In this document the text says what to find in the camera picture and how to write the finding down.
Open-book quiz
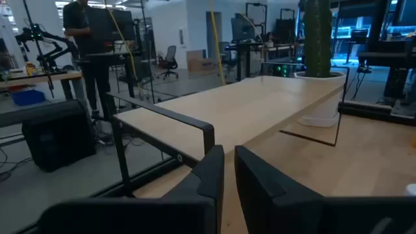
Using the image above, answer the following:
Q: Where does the black keyboard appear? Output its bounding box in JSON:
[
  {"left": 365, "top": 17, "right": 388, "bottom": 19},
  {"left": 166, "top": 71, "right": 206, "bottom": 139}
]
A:
[{"left": 261, "top": 62, "right": 306, "bottom": 79}]

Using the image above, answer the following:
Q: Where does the person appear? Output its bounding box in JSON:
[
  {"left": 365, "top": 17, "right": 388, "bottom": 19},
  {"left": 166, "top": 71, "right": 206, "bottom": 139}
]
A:
[{"left": 62, "top": 0, "right": 113, "bottom": 120}]

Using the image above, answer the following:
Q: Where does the blue plastic bin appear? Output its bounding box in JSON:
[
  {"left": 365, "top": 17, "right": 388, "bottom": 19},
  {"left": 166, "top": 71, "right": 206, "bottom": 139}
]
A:
[{"left": 11, "top": 89, "right": 46, "bottom": 107}]

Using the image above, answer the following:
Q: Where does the black office chair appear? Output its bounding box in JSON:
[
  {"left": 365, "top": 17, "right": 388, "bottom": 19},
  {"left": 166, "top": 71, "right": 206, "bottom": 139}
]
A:
[{"left": 158, "top": 45, "right": 179, "bottom": 81}]

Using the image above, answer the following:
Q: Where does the thin yellow cable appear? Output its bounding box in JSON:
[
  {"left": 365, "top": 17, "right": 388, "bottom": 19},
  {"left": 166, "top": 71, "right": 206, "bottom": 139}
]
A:
[{"left": 106, "top": 6, "right": 144, "bottom": 98}]

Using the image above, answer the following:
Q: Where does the white plant pot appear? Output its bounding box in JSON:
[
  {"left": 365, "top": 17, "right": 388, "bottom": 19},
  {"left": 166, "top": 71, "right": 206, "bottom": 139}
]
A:
[{"left": 294, "top": 70, "right": 347, "bottom": 128}]

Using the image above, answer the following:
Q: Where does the black monitor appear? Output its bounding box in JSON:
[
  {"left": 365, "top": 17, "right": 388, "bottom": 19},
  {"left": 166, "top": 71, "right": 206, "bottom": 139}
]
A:
[
  {"left": 87, "top": 8, "right": 136, "bottom": 42},
  {"left": 231, "top": 14, "right": 257, "bottom": 42}
]

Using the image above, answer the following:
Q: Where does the black standing desk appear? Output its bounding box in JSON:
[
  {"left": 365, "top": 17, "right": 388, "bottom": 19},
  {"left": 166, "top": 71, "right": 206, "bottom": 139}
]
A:
[{"left": 226, "top": 41, "right": 305, "bottom": 82}]

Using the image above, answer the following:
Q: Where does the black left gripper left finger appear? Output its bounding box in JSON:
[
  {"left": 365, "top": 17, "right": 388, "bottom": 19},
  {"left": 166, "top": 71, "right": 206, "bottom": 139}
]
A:
[{"left": 37, "top": 144, "right": 226, "bottom": 234}]

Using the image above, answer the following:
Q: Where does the black metal table frame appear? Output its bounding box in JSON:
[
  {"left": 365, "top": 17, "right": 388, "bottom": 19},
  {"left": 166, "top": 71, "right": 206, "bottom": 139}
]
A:
[
  {"left": 90, "top": 157, "right": 183, "bottom": 199},
  {"left": 337, "top": 100, "right": 416, "bottom": 127}
]

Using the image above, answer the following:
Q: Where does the black box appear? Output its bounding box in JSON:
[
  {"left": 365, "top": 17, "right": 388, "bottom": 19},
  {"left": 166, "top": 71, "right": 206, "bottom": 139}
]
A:
[{"left": 21, "top": 99, "right": 98, "bottom": 173}]

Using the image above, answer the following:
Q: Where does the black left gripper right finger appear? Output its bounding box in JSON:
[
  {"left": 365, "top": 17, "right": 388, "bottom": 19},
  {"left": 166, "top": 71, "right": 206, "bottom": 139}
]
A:
[{"left": 233, "top": 145, "right": 416, "bottom": 234}]

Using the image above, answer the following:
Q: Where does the cardboard box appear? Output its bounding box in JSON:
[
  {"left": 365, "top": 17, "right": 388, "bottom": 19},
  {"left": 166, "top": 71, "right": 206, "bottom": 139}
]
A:
[{"left": 186, "top": 49, "right": 217, "bottom": 73}]

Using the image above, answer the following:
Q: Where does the wooden background desk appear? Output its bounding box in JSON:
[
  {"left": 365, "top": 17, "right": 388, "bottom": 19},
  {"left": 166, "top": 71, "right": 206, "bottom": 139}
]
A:
[{"left": 0, "top": 70, "right": 84, "bottom": 89}]

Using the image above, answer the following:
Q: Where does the thick yellow cable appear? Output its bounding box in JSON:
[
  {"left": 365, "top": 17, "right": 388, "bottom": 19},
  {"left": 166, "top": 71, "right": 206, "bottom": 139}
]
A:
[{"left": 207, "top": 0, "right": 227, "bottom": 86}]

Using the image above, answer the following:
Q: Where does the green cactus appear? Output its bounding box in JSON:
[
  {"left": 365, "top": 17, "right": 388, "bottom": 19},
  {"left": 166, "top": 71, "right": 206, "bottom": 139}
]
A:
[{"left": 304, "top": 0, "right": 333, "bottom": 79}]

